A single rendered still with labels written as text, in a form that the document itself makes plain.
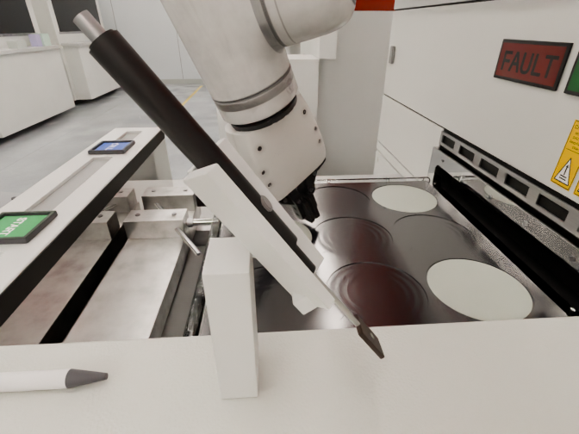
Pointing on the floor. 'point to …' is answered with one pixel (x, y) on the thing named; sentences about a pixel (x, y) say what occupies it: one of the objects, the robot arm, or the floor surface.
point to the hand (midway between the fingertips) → (304, 206)
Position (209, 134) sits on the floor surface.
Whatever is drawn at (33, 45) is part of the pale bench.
